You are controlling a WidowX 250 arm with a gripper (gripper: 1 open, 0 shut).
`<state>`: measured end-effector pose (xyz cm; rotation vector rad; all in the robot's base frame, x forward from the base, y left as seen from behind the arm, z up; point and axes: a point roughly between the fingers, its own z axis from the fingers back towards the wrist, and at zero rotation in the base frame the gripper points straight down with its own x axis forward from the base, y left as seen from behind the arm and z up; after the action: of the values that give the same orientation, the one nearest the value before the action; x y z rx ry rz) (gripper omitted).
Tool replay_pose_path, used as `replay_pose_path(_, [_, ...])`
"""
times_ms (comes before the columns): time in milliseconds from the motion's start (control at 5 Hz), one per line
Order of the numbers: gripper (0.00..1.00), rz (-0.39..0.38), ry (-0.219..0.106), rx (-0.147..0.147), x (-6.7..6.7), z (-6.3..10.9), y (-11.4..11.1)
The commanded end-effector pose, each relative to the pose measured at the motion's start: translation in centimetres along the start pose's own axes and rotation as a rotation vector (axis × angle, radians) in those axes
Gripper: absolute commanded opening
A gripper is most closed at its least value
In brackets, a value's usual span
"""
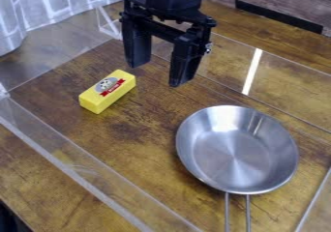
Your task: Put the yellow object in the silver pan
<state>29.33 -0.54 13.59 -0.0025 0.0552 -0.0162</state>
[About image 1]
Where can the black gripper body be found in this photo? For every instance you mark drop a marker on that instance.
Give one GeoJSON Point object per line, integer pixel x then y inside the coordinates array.
{"type": "Point", "coordinates": [168, 19]}

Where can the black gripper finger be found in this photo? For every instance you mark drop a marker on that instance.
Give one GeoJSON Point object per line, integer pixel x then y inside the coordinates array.
{"type": "Point", "coordinates": [136, 41]}
{"type": "Point", "coordinates": [190, 46]}

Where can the yellow butter block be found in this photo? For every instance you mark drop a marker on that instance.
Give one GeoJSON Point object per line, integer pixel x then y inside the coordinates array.
{"type": "Point", "coordinates": [106, 91]}

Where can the silver metal pan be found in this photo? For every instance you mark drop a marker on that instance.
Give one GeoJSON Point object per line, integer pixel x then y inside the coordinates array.
{"type": "Point", "coordinates": [237, 150]}

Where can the white grey curtain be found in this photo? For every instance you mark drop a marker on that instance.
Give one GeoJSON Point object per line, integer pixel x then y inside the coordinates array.
{"type": "Point", "coordinates": [25, 15]}

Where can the clear acrylic barrier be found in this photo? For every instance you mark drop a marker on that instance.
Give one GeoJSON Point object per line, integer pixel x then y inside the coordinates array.
{"type": "Point", "coordinates": [83, 172]}

